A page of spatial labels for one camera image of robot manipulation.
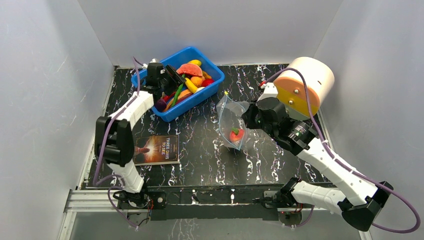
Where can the purple toy eggplant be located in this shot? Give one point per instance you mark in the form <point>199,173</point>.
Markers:
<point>160,105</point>

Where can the three days to see book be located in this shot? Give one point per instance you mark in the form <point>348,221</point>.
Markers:
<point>156,150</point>

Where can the yellow toy lemon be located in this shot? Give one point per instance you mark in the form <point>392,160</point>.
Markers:
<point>195,62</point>

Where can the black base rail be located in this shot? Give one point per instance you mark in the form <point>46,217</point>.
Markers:
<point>246,201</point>

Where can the yellow toy banana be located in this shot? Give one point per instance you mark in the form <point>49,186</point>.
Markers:
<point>190,85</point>

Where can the blue plastic bin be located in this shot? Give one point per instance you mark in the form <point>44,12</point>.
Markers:
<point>209,69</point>

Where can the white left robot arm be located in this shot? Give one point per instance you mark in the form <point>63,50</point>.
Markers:
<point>114,141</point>

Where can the toy watermelon slice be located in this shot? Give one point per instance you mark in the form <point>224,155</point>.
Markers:
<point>190,69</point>

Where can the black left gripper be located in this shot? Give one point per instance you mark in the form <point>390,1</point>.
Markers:
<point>175,79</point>

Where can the red toy tomato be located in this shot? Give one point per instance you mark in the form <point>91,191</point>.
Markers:
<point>207,82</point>

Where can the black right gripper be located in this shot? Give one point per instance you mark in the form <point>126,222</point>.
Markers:
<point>250,115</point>

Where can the cream cylinder with coloured face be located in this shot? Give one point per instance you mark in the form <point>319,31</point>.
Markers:
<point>292,91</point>

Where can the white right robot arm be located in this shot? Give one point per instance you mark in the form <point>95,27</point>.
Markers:
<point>357,200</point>

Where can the clear zip top bag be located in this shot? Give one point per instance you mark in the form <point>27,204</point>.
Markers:
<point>230,116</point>

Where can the orange toy peach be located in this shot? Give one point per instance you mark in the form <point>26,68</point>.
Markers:
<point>197,81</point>

